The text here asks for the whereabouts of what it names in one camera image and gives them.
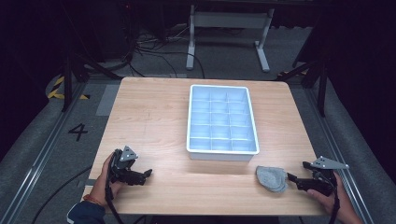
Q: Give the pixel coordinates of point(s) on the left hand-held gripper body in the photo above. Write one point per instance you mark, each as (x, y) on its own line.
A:
(122, 168)

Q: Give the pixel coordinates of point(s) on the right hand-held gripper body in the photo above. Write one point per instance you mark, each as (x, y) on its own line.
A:
(320, 179)

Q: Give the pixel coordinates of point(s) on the grey sock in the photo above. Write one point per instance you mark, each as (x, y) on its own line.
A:
(272, 179)

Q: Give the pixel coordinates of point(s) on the person's left hand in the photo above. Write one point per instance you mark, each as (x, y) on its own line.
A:
(102, 183)

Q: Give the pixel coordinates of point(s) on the person's right hand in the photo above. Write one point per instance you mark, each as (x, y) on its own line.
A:
(337, 199)

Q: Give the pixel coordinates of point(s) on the white divided storage box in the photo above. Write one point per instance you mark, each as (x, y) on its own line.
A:
(221, 119)

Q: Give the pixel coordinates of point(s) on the black tripod stand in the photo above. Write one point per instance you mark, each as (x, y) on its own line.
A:
(317, 74)
(73, 68)

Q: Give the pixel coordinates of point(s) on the metal floor rail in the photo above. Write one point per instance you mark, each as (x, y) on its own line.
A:
(40, 158)
(336, 146)

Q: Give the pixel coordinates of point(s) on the grey metal table frame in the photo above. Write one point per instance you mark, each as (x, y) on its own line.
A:
(229, 21)

